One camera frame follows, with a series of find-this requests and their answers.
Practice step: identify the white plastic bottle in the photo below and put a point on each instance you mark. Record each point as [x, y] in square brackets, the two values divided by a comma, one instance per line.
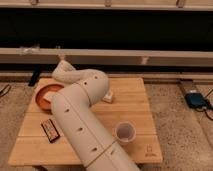
[108, 98]

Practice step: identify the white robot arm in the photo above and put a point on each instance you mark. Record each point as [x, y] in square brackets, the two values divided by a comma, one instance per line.
[96, 148]

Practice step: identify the wooden table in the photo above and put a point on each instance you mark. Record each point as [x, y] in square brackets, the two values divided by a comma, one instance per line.
[130, 103]

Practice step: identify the orange round bowl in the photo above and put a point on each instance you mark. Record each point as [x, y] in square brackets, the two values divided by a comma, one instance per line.
[43, 104]

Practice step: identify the white sponge block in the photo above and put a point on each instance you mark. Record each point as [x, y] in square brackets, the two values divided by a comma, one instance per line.
[48, 96]

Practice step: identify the dark chocolate bar wrapper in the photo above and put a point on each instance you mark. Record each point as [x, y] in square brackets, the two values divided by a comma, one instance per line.
[50, 130]

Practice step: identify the blue power box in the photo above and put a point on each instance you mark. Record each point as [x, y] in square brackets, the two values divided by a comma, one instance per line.
[195, 100]

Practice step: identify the grey metal rail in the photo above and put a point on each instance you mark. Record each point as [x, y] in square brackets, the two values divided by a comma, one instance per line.
[107, 57]

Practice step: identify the black table leg post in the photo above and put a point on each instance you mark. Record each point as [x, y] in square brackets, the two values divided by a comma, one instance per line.
[34, 77]

